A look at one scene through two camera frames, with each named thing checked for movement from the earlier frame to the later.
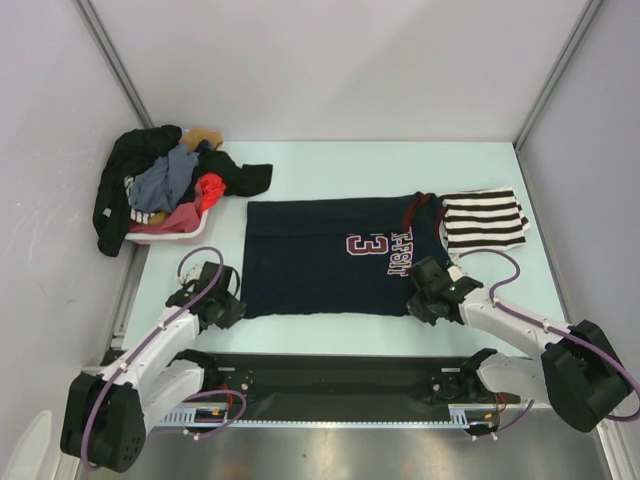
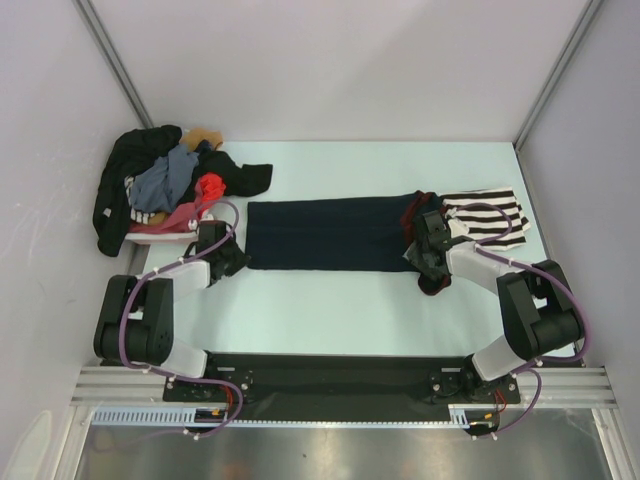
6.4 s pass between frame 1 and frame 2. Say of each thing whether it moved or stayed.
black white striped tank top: stayed
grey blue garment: stayed
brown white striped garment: stayed
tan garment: stayed
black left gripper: moved
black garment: stayed
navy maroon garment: moved
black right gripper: moved
